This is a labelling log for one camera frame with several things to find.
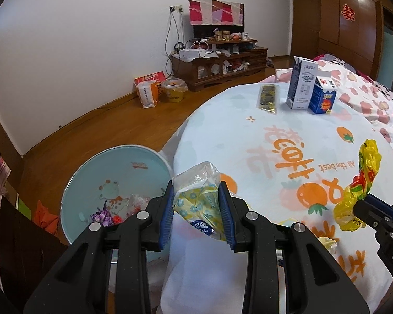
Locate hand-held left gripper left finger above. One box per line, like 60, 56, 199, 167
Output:
23, 181, 175, 314

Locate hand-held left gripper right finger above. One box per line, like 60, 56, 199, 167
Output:
218, 181, 369, 314

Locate yellow floral tissue pack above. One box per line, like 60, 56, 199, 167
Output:
171, 161, 228, 243

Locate yellow plastic bag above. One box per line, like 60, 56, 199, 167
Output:
333, 139, 382, 233

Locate purple foil wrapper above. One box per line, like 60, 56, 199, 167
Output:
90, 203, 113, 227

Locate teal cartoon print basin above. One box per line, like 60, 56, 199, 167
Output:
61, 144, 174, 262

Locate clear dotted plastic wrapper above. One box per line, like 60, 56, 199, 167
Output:
106, 194, 149, 220

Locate pale yellow wrapper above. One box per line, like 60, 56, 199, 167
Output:
318, 235, 339, 253

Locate pink patterned quilt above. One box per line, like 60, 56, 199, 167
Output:
265, 54, 393, 171

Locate small blue drink carton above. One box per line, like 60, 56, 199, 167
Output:
308, 76, 338, 115

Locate white orange paper bag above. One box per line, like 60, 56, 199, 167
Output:
137, 82, 159, 109

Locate orange cloth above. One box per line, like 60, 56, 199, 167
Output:
33, 200, 60, 236

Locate dark green seaweed packet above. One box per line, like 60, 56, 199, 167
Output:
256, 84, 280, 116

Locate yellow bucket in plastic bag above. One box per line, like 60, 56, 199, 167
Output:
160, 77, 188, 103

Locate orange cardboard box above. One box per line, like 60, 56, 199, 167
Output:
134, 71, 166, 89

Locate green board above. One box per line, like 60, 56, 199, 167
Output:
18, 194, 31, 220

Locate tall white blue milk carton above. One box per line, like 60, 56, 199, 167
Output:
286, 56, 318, 110

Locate dark wooden cabinet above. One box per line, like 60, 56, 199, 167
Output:
0, 196, 69, 301

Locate wooden television stand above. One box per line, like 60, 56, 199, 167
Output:
171, 39, 269, 92

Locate white flat box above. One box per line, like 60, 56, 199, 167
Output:
179, 49, 205, 60

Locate television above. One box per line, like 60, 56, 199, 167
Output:
193, 23, 244, 40

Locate pink red patchwork cloth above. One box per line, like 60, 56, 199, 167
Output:
188, 0, 244, 26

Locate hanging cables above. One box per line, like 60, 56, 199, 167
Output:
164, 8, 184, 76

